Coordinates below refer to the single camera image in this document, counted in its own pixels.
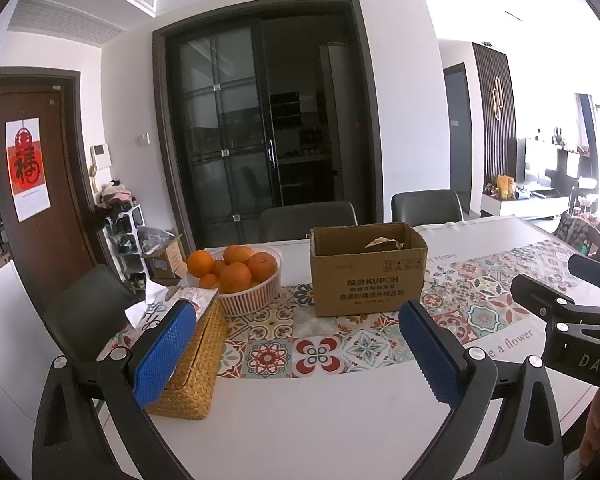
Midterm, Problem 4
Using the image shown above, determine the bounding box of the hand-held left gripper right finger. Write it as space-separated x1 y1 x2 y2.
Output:
399 301 565 480

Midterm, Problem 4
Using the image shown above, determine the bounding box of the white plastic basket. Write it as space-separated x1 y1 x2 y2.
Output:
186 244 284 317

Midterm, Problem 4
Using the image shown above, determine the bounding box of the pile of clothes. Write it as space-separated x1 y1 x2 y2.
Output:
97 182 141 212

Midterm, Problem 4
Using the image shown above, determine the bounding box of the ceiling air vent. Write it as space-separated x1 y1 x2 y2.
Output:
6 0 127 47

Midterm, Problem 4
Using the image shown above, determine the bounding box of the dark grey dining chair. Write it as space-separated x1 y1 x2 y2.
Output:
258 201 359 244
391 189 465 227
41 264 148 363

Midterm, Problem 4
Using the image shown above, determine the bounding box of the brown wooden entrance door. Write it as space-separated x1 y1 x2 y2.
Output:
0 66 100 288

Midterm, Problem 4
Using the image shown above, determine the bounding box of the red and white wall calendar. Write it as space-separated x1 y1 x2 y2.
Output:
5 118 53 222

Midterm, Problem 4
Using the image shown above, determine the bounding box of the open cardboard box on floor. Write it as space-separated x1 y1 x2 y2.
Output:
140 232 187 282

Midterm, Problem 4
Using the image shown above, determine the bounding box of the dark slatted wall panel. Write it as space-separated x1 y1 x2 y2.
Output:
472 42 519 202

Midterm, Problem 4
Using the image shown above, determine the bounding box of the brown cardboard box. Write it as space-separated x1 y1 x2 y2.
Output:
309 222 429 318

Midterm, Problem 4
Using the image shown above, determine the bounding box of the white television cabinet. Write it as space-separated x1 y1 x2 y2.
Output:
481 192 572 220

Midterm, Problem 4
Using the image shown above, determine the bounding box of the white shoe rack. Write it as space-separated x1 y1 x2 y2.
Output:
102 204 149 292

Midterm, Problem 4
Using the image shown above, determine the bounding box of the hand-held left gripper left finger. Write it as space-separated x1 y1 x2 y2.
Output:
31 300 197 480

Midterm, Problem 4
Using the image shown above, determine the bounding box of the woven straw tissue box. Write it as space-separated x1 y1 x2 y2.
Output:
145 287 230 419

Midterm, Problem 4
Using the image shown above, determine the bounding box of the white tissue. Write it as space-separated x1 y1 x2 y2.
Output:
124 280 216 332

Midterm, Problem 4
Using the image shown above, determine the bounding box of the patterned table runner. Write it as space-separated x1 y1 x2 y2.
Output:
97 216 600 380

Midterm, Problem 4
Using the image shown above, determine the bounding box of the dark glass sliding door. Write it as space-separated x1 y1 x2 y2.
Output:
152 0 385 252

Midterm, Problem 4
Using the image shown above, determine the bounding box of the pile of oranges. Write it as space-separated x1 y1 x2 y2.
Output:
186 244 278 293

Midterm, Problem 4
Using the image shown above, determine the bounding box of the black television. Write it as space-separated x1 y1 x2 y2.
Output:
523 137 582 194

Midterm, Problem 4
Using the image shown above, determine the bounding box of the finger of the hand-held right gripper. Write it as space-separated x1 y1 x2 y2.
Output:
510 273 583 322
568 253 600 306

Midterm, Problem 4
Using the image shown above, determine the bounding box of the chair with patterned cushion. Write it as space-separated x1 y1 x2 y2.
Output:
554 208 600 264

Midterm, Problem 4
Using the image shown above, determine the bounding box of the dark interior door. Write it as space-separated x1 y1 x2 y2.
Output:
443 62 474 202

